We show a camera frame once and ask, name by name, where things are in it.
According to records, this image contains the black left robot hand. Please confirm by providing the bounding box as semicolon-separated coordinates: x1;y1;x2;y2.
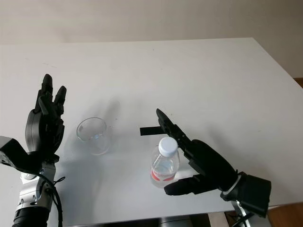
25;74;67;157

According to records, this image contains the black tape strip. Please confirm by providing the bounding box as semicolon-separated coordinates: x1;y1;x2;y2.
140;126;164;137

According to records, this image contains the dark grey robot torso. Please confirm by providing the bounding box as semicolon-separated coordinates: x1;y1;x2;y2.
94;214;214;227

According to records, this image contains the clear plastic cup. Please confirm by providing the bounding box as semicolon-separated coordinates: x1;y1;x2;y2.
76;117;111;156

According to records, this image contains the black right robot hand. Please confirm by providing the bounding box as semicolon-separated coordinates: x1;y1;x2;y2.
155;108;238;196

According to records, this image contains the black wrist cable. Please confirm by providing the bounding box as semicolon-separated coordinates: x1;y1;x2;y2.
39;172;66;227
233;211;253;227

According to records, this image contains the clear water bottle white cap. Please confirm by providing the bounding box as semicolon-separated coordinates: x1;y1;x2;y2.
150;137;181;189

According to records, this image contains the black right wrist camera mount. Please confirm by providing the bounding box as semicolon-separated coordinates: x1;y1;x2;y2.
220;172;272;218

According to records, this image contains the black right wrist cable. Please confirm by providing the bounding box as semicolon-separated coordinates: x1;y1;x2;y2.
233;211;253;227

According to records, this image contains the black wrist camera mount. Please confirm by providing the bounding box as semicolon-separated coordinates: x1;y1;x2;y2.
220;172;272;218
0;135;60;177

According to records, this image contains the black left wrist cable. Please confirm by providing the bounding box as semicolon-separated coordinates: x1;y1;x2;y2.
39;172;66;227

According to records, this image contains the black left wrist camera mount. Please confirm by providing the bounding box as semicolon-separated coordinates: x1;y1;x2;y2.
0;135;60;177

